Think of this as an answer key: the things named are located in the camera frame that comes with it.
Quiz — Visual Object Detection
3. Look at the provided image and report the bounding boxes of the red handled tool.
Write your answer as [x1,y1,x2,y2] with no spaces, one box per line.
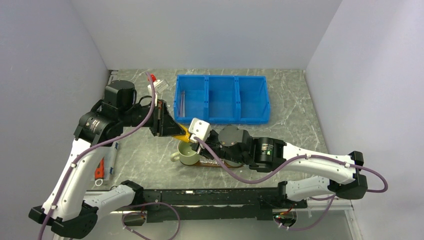
[94,158,105,187]

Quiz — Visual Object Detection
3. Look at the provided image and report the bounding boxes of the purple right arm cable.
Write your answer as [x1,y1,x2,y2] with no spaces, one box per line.
[193,135,389,232]

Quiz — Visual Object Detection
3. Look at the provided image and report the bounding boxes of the clear plastic box blue latches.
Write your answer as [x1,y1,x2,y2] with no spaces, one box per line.
[103,141,119,183]

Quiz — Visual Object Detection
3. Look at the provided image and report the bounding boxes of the brown oval wooden tray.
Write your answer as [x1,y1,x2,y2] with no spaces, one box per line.
[191,160,243,169]

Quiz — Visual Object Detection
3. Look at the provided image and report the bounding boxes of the grey toothbrush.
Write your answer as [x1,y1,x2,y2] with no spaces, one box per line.
[180,90,186,118]

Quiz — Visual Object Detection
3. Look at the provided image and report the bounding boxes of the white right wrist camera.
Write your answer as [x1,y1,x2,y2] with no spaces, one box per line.
[188,117,211,143]

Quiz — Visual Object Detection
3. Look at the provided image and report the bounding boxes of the yellow orange tube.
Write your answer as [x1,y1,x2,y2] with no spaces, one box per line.
[173,123,191,143]

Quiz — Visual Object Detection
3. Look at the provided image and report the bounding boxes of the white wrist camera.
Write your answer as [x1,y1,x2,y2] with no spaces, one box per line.
[188,117,211,143]
[147,73,169,99]

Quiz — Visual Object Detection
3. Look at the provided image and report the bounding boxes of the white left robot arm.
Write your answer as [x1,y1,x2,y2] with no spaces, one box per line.
[28,76,190,239]

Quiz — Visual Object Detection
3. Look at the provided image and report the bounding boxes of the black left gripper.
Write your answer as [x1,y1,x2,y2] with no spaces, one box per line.
[119,98,186,137]

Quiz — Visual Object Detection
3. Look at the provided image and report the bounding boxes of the blue storage bin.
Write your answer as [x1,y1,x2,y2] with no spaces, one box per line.
[206,75,237,124]
[238,75,271,125]
[173,74,208,124]

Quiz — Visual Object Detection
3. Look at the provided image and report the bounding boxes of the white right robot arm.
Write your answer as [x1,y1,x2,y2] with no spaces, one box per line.
[191,125,368,208]

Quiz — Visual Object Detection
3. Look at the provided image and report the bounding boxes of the blue left storage bin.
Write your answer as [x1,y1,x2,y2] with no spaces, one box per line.
[173,74,208,124]

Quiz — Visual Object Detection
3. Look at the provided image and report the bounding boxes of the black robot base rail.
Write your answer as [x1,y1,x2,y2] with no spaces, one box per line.
[110,187,309,223]

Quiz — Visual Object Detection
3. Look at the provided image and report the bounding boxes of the blue right storage bin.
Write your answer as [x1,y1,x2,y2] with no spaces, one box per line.
[238,75,271,125]

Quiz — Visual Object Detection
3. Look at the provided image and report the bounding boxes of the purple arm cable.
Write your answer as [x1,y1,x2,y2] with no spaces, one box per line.
[37,71,157,240]
[193,135,389,232]

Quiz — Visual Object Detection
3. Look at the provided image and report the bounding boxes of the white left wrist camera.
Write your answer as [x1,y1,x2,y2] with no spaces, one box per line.
[147,73,169,99]

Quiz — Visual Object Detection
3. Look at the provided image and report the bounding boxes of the blue middle storage bin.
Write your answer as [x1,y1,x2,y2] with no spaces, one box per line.
[206,75,237,124]

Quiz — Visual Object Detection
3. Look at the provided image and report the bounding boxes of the light green ceramic mug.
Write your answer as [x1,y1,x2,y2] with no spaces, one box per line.
[170,141,201,166]

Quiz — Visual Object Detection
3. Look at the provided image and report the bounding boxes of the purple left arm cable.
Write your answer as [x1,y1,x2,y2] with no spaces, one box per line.
[37,71,157,240]

